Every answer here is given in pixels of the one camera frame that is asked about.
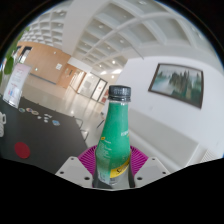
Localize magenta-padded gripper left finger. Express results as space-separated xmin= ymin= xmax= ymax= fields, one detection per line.
xmin=54 ymin=144 xmax=98 ymax=189

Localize framed landscape painting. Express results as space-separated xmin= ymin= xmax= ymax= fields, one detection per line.
xmin=148 ymin=62 xmax=205 ymax=110

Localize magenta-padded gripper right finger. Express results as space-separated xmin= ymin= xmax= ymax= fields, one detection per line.
xmin=127 ymin=145 xmax=171 ymax=189

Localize long white bench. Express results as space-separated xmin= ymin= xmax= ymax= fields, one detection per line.
xmin=128 ymin=107 xmax=202 ymax=172

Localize green plastic drink bottle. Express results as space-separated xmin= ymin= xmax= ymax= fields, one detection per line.
xmin=93 ymin=84 xmax=133 ymax=190

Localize dark-framed glass door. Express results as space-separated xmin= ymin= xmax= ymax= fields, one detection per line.
xmin=91 ymin=78 xmax=108 ymax=102

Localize black metal chairs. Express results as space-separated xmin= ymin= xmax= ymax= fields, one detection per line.
xmin=73 ymin=112 xmax=107 ymax=142

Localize ceiling lights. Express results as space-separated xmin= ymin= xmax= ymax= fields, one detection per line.
xmin=79 ymin=19 xmax=148 ymax=77

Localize flat round red coaster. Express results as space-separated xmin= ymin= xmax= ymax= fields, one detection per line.
xmin=14 ymin=142 xmax=32 ymax=160

